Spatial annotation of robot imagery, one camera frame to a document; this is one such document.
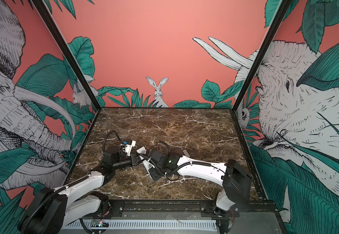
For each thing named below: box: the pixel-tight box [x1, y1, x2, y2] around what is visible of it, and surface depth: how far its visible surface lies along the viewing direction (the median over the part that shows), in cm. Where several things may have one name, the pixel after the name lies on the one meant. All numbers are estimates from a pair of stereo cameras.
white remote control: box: [136, 146, 161, 181], surface depth 70 cm
